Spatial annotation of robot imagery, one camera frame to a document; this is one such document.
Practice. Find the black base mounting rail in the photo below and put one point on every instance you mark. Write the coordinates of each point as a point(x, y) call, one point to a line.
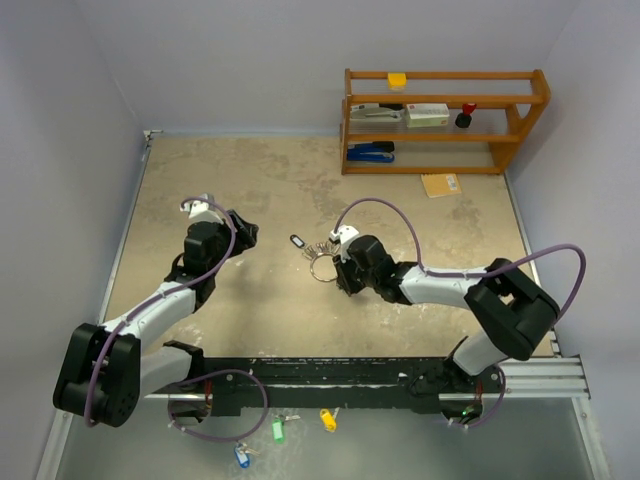
point(422, 385)

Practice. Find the red black stamp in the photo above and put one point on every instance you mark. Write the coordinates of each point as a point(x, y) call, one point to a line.
point(464, 118)

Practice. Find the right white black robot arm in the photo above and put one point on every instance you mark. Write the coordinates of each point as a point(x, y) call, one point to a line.
point(513, 312)

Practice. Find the yellow tape measure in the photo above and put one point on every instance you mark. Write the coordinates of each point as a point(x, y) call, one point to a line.
point(396, 81)

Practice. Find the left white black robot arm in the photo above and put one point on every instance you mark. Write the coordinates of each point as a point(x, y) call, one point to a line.
point(104, 371)

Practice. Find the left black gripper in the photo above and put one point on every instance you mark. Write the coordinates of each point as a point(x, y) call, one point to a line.
point(245, 236)

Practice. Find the blue tag key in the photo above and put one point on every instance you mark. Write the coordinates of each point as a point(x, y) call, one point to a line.
point(243, 454)

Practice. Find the blue black stapler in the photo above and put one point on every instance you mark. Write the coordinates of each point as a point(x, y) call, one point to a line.
point(372, 152)

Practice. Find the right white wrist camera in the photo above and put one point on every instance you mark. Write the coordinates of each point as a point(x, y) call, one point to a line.
point(341, 239)

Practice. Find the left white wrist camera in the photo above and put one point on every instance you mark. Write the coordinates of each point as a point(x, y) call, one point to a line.
point(200, 209)

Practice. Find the large silver keyring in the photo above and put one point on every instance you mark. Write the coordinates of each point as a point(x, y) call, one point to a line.
point(322, 268)

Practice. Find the yellow tag key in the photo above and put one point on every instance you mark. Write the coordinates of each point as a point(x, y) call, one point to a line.
point(329, 419)

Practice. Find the bunch of silver keys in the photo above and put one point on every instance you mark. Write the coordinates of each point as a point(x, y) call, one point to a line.
point(320, 249)

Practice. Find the wooden shelf rack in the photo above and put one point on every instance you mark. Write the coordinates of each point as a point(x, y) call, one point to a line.
point(509, 104)

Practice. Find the black key tag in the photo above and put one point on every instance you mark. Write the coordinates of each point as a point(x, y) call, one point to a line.
point(297, 241)

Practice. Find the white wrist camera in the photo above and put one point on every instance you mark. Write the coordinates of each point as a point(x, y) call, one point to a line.
point(200, 209)
point(341, 239)

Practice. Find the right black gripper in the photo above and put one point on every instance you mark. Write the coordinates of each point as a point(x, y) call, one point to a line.
point(343, 279)

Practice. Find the grey black stapler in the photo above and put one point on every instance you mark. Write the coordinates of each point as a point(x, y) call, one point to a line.
point(376, 112)

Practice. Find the green tag key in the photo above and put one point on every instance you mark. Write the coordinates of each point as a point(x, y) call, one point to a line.
point(278, 426)

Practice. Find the white green box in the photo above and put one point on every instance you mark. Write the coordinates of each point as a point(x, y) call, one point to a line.
point(422, 115)

